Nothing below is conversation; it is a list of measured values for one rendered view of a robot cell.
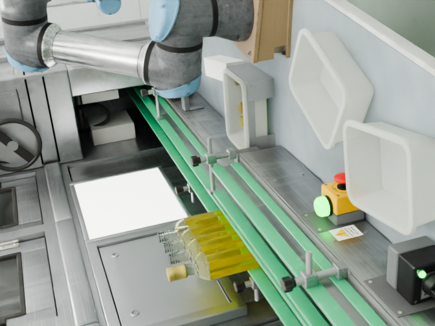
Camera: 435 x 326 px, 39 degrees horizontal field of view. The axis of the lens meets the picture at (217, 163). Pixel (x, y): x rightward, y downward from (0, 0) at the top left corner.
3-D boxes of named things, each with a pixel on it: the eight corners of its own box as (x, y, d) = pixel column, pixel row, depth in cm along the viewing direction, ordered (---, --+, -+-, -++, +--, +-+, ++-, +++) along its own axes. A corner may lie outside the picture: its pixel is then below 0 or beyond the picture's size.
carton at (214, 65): (220, 55, 210) (203, 57, 208) (244, 60, 187) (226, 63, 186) (222, 72, 211) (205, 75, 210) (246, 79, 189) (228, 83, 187)
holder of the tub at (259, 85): (254, 147, 194) (231, 151, 192) (250, 63, 183) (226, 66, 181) (276, 168, 180) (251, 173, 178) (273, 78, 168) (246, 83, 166)
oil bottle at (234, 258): (272, 251, 157) (192, 271, 151) (272, 232, 154) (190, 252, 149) (281, 262, 152) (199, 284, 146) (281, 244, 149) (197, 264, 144)
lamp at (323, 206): (323, 209, 135) (311, 212, 135) (323, 191, 133) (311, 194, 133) (333, 218, 131) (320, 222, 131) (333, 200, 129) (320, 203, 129)
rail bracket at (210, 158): (234, 185, 176) (193, 194, 172) (231, 130, 168) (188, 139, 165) (238, 189, 173) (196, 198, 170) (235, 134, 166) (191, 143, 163)
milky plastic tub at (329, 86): (364, 147, 130) (327, 155, 128) (320, 78, 144) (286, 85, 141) (388, 87, 117) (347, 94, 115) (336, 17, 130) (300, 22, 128)
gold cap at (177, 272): (182, 260, 148) (164, 264, 147) (186, 268, 145) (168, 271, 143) (184, 273, 149) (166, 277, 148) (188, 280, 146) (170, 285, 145)
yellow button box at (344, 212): (350, 204, 139) (320, 211, 137) (351, 174, 136) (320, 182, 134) (366, 218, 133) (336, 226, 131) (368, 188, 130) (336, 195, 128)
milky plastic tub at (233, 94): (252, 131, 192) (226, 136, 190) (248, 62, 183) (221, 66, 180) (274, 152, 177) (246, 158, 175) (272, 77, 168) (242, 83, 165)
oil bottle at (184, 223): (248, 220, 172) (174, 237, 166) (246, 202, 169) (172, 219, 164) (255, 229, 167) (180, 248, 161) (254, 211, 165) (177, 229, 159)
